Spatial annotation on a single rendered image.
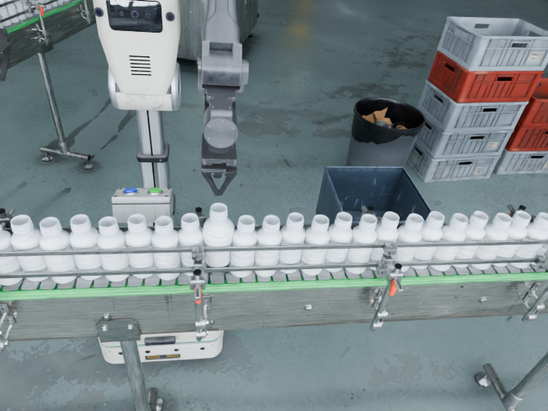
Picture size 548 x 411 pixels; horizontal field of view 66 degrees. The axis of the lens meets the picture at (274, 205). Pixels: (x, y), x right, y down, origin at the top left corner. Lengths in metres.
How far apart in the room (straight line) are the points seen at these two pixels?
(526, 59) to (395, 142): 1.07
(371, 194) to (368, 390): 0.91
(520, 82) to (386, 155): 1.12
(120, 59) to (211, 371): 1.35
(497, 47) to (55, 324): 2.81
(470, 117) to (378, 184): 1.70
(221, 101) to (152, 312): 0.58
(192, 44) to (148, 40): 3.32
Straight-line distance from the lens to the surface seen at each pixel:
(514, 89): 3.39
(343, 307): 1.16
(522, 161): 3.96
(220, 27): 0.76
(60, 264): 1.04
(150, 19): 1.33
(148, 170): 1.61
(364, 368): 2.16
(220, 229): 0.93
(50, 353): 2.23
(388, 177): 1.67
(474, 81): 3.15
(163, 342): 1.86
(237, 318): 1.13
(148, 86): 1.40
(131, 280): 1.06
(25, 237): 1.03
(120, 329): 1.15
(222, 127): 0.71
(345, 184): 1.63
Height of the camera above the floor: 1.79
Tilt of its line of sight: 39 degrees down
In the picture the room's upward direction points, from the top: 7 degrees clockwise
